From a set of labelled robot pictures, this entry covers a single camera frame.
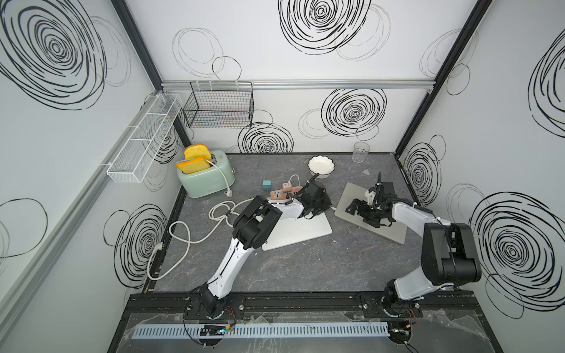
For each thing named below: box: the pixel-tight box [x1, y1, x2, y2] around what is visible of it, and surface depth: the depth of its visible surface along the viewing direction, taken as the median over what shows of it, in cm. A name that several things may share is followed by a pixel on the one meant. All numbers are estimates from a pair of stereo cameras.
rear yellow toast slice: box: [183, 144, 212, 160], surface depth 95 cm
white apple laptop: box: [261, 197, 333, 251], surface depth 88 cm
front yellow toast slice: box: [176, 156, 211, 175], surface depth 93 cm
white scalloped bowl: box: [307, 154, 336, 179], surface depth 115 cm
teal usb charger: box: [261, 179, 272, 192], surface depth 107 cm
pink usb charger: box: [282, 182, 293, 192], surface depth 101 cm
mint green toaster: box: [176, 150, 236, 199], surface depth 96 cm
